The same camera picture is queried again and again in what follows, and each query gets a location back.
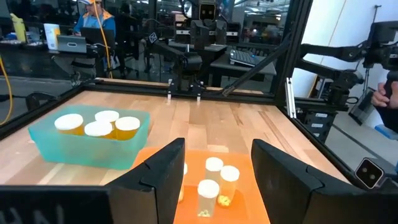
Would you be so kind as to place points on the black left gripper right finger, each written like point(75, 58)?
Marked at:
point(280, 186)

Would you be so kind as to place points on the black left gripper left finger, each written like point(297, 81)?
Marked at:
point(149, 193)

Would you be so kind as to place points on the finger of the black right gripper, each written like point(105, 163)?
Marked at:
point(199, 34)
point(221, 31)

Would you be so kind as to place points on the small amber pill bottle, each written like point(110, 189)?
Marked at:
point(229, 173)

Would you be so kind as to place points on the small green pill bottle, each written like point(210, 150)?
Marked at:
point(207, 188)
point(214, 164)

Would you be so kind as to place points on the large orange pill bottle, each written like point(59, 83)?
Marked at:
point(106, 115)
point(68, 121)
point(98, 128)
point(127, 123)

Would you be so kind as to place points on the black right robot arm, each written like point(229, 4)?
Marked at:
point(186, 67)

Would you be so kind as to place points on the orange translucent plastic bin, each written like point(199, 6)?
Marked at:
point(245, 202)

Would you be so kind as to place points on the teal translucent plastic bin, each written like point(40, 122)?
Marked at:
point(87, 152)

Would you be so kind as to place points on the black keyboard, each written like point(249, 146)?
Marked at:
point(242, 57)

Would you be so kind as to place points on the black control box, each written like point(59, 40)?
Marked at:
point(320, 130)

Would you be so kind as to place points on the black laptop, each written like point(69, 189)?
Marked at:
point(93, 35)

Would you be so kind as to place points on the person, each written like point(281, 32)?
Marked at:
point(90, 20)

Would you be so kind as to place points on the black panel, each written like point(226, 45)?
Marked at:
point(362, 107)

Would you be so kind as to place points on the grey laptop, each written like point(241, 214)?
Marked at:
point(71, 44)

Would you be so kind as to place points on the person's hand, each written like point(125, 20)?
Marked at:
point(381, 98)

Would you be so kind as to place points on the white box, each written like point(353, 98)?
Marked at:
point(51, 35)

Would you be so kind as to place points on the black work desk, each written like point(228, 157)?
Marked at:
point(31, 59)

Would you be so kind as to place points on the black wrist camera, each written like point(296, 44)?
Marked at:
point(206, 11)

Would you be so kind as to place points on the black metal table frame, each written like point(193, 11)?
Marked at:
point(130, 88)

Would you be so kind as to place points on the silver aluminium bracket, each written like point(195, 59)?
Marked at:
point(290, 99)

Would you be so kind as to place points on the black depth camera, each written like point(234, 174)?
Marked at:
point(370, 172)

